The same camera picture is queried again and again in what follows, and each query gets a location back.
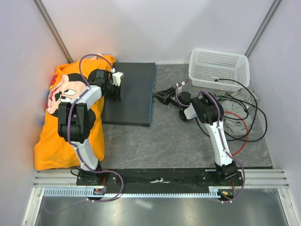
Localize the red ethernet cable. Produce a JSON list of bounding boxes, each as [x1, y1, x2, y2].
[[224, 111, 249, 156]]

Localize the orange mickey mouse cloth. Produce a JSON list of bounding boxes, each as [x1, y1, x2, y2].
[[34, 55, 116, 170]]

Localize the grey cloth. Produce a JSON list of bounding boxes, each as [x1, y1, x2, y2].
[[219, 89, 255, 137]]

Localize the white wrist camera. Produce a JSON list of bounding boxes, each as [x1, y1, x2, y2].
[[112, 72, 124, 87], [175, 84, 182, 94]]

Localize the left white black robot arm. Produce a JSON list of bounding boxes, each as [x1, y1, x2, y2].
[[58, 69, 124, 185]]

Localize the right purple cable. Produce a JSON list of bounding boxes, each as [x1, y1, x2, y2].
[[175, 80, 246, 204]]

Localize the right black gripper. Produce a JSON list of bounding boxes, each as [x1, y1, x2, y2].
[[153, 87, 183, 110]]

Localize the black ethernet cable loop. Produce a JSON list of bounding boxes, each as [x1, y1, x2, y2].
[[197, 98, 269, 142]]

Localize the white slotted cable duct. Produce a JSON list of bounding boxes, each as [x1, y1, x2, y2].
[[43, 187, 226, 198]]

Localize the purple cable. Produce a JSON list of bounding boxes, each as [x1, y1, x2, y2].
[[43, 54, 125, 214], [175, 80, 246, 204]]

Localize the white plastic basket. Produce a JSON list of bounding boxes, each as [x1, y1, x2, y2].
[[189, 48, 250, 92]]

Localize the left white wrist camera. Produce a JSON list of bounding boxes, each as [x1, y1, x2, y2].
[[112, 72, 124, 87]]

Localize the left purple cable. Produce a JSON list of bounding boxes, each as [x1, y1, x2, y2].
[[43, 54, 125, 214]]

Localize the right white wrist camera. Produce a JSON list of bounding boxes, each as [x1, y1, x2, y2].
[[175, 84, 182, 94]]

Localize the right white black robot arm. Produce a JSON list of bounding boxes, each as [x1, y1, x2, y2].
[[154, 87, 238, 186]]

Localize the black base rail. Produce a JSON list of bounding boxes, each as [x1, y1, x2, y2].
[[76, 168, 243, 194]]

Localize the dark blue network switch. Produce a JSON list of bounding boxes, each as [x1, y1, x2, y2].
[[101, 62, 156, 127]]

